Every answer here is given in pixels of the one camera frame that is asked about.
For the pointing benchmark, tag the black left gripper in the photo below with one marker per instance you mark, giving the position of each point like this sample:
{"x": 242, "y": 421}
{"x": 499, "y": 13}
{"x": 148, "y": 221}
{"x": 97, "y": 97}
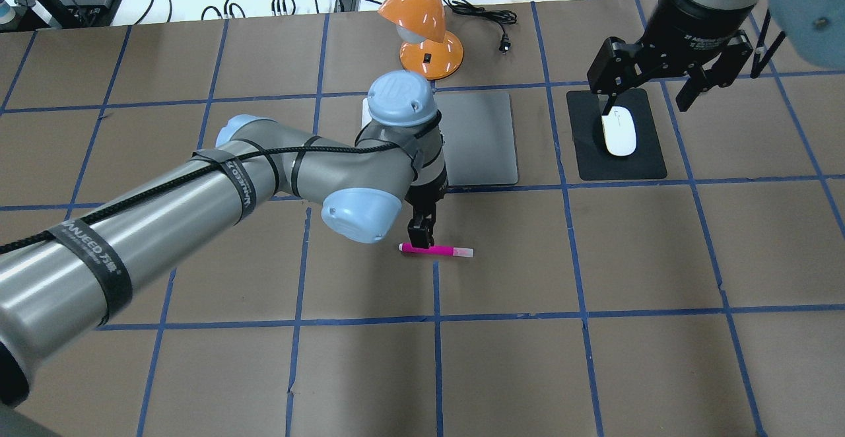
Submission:
{"x": 428, "y": 195}

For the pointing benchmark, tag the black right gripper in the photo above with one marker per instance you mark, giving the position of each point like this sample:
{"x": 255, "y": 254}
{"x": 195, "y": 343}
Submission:
{"x": 688, "y": 31}

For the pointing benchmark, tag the pink highlighter pen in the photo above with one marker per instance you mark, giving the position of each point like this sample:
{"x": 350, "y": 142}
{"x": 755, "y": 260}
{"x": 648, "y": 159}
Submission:
{"x": 445, "y": 251}

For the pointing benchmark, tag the white computer mouse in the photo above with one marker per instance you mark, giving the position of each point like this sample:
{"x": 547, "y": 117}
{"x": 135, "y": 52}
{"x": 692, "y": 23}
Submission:
{"x": 619, "y": 132}

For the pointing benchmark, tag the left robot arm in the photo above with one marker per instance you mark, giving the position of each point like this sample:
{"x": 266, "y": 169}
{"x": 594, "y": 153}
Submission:
{"x": 81, "y": 273}

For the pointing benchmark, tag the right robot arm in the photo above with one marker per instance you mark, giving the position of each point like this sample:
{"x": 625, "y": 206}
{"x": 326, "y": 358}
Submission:
{"x": 814, "y": 27}

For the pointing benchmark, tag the black mousepad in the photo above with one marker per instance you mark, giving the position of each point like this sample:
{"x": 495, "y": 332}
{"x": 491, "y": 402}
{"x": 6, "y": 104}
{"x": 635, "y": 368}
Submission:
{"x": 594, "y": 162}

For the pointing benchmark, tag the silver laptop notebook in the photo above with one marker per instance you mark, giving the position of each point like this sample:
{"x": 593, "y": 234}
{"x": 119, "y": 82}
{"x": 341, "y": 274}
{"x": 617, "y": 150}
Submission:
{"x": 479, "y": 140}

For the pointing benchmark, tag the orange desk lamp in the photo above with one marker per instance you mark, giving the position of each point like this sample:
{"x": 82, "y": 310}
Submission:
{"x": 427, "y": 48}

